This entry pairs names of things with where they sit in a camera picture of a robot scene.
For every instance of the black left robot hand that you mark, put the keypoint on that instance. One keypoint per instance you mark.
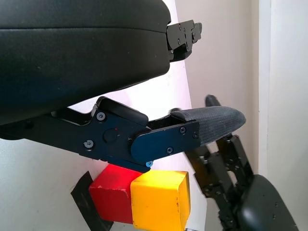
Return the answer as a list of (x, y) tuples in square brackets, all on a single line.
[(72, 60)]

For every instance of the black tape strip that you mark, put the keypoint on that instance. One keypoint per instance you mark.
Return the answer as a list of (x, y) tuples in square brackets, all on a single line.
[(83, 192)]

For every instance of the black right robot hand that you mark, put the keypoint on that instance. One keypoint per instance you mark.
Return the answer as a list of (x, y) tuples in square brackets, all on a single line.
[(260, 204)]

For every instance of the yellow wooden block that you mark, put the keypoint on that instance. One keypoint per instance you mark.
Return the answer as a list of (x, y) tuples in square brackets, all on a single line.
[(158, 202)]

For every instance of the red wooden block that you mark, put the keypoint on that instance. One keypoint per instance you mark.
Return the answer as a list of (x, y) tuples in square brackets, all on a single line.
[(110, 197)]

